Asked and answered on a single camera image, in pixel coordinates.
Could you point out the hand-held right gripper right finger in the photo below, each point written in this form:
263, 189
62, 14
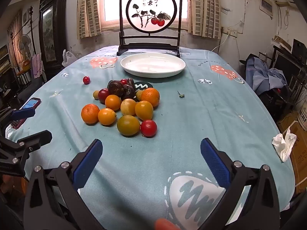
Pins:
215, 165

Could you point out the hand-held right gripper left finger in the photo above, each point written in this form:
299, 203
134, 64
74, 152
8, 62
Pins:
88, 165

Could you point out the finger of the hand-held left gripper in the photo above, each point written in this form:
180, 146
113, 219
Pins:
31, 140
22, 113

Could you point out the mandarin orange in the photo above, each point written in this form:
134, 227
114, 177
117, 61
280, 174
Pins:
150, 97
90, 113

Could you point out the orange cherry tomato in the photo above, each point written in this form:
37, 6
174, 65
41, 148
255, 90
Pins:
107, 116
144, 110
113, 102

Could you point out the yellow cherry tomato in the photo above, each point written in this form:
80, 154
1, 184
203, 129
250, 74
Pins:
128, 107

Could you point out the large red cherry tomato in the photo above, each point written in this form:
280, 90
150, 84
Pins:
148, 128

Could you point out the small yellow green tomato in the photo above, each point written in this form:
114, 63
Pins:
138, 95
96, 94

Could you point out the dark red tomato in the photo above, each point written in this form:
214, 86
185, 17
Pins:
103, 95

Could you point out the small red cherry tomato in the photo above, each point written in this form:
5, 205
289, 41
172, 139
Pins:
86, 80
123, 81

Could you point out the dark purple passion fruit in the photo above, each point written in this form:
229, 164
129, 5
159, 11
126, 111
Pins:
128, 93
130, 82
116, 88

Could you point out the white oval plate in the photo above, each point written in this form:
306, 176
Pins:
153, 64

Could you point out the red cased smartphone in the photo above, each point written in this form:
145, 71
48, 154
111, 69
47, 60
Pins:
31, 103

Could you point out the pink hanging cloth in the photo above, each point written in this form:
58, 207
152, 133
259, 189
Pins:
37, 64

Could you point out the electric standing fan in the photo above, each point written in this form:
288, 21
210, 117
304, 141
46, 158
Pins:
24, 44

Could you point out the crumpled white tissue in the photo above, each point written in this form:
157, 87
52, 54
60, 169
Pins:
284, 146

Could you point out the white plastic bag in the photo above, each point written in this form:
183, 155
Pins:
68, 57

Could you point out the small green stem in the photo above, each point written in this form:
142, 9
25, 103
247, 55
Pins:
181, 96

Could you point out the orange blurred object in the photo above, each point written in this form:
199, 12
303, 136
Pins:
165, 225

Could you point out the dark wooden pole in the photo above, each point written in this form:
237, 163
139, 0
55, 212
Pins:
31, 28

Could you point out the cardboard box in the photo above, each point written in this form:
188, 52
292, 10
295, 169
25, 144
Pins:
299, 146

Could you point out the dark wooden cabinet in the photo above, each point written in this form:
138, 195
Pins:
52, 28

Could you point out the white bucket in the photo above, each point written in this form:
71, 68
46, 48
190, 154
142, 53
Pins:
302, 116

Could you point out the blue clothing pile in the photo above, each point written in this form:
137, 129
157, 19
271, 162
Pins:
263, 74

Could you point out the black monitor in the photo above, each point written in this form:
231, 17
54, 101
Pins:
286, 64

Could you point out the beige checked curtain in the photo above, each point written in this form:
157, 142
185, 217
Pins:
88, 9
203, 7

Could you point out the black speaker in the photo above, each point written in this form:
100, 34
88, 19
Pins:
299, 50

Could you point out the bright window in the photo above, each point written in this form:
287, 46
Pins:
111, 2

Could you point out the black chair with painted back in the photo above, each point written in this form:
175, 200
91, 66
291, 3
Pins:
153, 4

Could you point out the white wall socket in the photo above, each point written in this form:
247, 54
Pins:
230, 31

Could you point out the framed wall picture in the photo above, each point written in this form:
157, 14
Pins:
265, 4

